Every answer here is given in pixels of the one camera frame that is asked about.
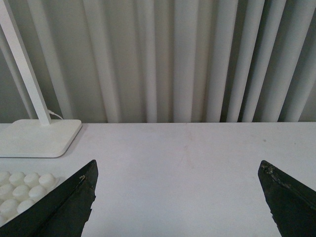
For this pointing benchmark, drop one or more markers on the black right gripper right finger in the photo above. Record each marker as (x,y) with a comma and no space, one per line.
(292,204)

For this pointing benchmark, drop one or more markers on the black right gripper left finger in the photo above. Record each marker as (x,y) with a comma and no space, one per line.
(61,213)

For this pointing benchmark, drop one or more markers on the white desk lamp stand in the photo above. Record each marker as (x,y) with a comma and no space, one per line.
(32,138)

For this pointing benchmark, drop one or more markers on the white pleated curtain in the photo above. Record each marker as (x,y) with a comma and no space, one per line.
(173,60)

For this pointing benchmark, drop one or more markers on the white studded base plate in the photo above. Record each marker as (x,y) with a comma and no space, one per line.
(20,191)

